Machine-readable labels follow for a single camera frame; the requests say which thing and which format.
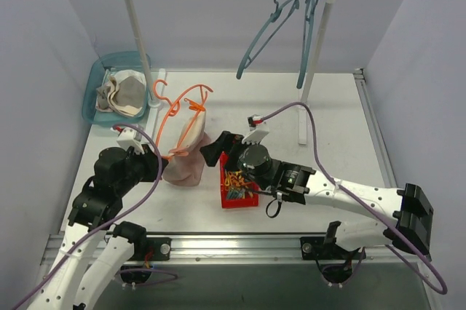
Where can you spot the orange plastic hanger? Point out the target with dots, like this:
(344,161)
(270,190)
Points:
(197,92)

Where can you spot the red plastic bin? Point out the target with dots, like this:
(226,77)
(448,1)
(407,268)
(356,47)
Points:
(238,203)

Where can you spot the orange clothespin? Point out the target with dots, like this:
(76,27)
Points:
(198,107)

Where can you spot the pink beige underwear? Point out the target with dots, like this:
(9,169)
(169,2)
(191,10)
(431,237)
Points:
(186,163)

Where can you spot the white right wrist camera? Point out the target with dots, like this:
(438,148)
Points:
(258,130)

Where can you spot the teal hanger outer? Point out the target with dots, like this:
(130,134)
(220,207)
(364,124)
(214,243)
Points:
(309,18)

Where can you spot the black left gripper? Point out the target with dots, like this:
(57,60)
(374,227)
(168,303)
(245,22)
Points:
(150,164)

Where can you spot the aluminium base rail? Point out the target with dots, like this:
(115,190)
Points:
(240,249)

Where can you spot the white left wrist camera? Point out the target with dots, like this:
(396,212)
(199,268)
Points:
(129,138)

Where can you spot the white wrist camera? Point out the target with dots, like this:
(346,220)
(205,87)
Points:
(258,130)
(129,138)

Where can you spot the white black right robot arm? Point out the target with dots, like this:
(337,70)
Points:
(400,217)

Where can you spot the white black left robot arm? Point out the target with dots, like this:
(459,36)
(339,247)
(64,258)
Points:
(74,281)

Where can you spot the folded cloths in basket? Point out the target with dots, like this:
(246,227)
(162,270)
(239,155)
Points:
(122,92)

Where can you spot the pile of colourful clothespins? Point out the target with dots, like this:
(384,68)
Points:
(237,186)

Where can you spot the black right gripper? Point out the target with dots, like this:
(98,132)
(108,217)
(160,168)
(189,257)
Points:
(233,146)

